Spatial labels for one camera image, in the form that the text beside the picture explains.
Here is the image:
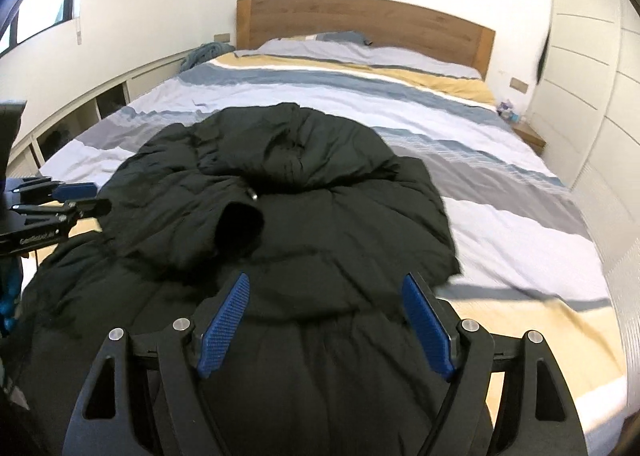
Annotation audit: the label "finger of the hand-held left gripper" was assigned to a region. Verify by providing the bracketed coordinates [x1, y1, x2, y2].
[11, 198, 112, 229]
[7, 176, 97, 203]

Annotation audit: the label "white wardrobe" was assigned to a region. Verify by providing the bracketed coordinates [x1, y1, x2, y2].
[525, 0, 640, 297]

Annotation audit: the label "light blue pillow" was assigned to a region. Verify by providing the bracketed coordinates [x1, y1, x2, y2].
[257, 34, 483, 80]

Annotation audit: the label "crumpled blue blanket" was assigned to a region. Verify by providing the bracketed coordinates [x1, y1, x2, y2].
[180, 42, 236, 73]

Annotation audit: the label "dark blue pillow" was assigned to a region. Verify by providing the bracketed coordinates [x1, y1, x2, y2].
[315, 31, 372, 46]

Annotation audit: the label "small items on nightstand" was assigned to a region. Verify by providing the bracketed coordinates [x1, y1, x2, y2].
[497, 99, 524, 123]

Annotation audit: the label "black puffer coat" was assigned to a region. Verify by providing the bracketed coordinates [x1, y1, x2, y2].
[10, 102, 462, 456]

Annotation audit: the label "wooden headboard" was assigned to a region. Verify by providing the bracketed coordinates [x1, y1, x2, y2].
[236, 0, 496, 82]

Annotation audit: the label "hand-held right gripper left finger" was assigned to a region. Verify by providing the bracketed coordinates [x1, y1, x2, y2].
[62, 272, 251, 456]

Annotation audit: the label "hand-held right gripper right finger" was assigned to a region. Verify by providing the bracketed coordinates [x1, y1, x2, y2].
[402, 272, 588, 456]

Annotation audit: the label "wooden nightstand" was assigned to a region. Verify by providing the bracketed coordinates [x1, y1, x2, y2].
[512, 119, 547, 155]

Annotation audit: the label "bed with striped cover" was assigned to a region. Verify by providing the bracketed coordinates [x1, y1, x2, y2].
[37, 49, 628, 456]

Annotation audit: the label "person's blue clothing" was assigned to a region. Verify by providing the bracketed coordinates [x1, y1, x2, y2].
[0, 256, 24, 338]

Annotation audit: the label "low white shelf unit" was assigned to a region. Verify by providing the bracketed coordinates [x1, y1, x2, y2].
[0, 49, 202, 178]

